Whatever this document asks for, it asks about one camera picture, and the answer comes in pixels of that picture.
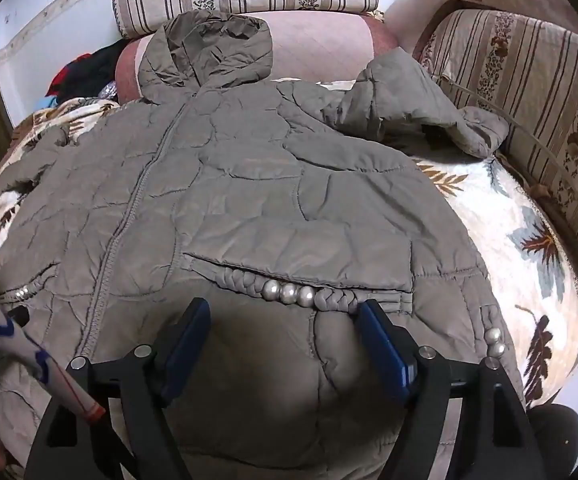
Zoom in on dark cloth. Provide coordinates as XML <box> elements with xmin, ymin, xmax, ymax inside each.
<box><xmin>528</xmin><ymin>402</ymin><xmax>578</xmax><ymax>480</ymax></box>

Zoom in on red garment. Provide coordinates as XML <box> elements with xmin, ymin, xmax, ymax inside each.
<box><xmin>45</xmin><ymin>52</ymin><xmax>94</xmax><ymax>97</ymax></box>

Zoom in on long striped floral sofa cushion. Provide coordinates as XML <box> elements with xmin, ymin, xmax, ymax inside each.
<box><xmin>416</xmin><ymin>7</ymin><xmax>578</xmax><ymax>323</ymax></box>

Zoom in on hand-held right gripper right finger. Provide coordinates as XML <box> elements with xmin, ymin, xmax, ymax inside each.
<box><xmin>358</xmin><ymin>300</ymin><xmax>544</xmax><ymax>480</ymax></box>

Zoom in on pink bolster cushion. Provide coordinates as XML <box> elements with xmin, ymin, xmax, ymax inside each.
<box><xmin>115</xmin><ymin>10</ymin><xmax>400</xmax><ymax>102</ymax></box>

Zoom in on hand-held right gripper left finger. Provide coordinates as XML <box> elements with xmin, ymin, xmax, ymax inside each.
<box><xmin>24</xmin><ymin>297</ymin><xmax>211</xmax><ymax>480</ymax></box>

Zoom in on black garment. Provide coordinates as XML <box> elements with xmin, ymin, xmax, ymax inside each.
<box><xmin>61</xmin><ymin>39</ymin><xmax>130</xmax><ymax>102</ymax></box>

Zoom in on olive quilted hooded jacket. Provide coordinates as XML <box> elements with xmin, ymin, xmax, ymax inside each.
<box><xmin>0</xmin><ymin>10</ymin><xmax>526</xmax><ymax>480</ymax></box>

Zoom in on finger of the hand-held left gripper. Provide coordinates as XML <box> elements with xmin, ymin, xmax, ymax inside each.
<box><xmin>7</xmin><ymin>307</ymin><xmax>31</xmax><ymax>332</ymax></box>

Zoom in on leaf print blanket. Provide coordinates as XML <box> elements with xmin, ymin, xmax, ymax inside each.
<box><xmin>0</xmin><ymin>77</ymin><xmax>578</xmax><ymax>480</ymax></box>

